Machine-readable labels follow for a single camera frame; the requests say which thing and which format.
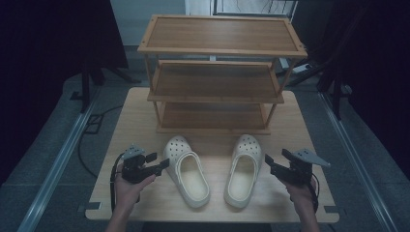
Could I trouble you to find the wooden three-tier shoe rack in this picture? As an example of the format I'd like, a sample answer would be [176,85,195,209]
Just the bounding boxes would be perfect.
[137,14,308,136]

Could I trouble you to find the black floor cable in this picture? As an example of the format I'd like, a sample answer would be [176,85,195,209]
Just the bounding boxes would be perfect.
[77,104,124,179]

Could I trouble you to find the person's left hand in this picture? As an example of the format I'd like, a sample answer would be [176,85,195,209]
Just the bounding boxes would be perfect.
[114,162,157,211]

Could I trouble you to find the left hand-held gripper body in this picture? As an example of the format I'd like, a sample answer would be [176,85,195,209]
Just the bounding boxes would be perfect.
[121,143,157,185]

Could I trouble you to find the cream clog shoe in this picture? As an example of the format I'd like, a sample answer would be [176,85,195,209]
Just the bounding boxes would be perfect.
[223,133,264,210]
[162,134,212,209]

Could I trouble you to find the metal floor rail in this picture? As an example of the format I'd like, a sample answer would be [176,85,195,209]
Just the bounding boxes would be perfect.
[318,91,399,232]
[16,92,100,232]

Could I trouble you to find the person's right hand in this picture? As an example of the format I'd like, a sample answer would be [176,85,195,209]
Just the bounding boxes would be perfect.
[282,178,318,211]

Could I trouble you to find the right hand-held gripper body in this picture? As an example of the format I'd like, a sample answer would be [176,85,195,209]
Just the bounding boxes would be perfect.
[272,147,332,188]

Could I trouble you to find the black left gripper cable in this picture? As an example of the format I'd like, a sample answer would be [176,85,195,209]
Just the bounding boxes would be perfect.
[109,153,126,213]

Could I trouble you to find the black curtain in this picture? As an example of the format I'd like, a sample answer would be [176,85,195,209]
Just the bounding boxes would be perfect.
[0,0,130,187]
[289,0,410,183]

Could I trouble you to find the black metal stand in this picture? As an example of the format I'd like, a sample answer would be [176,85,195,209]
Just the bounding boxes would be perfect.
[70,62,142,114]
[285,0,368,121]

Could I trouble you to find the white power strip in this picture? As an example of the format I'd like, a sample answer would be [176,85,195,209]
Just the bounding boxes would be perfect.
[290,63,313,74]

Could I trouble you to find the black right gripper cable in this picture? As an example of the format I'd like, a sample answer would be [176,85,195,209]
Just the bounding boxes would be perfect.
[307,173,320,214]

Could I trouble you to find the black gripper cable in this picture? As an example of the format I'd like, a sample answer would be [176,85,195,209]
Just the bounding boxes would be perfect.
[109,153,126,213]
[307,173,320,214]

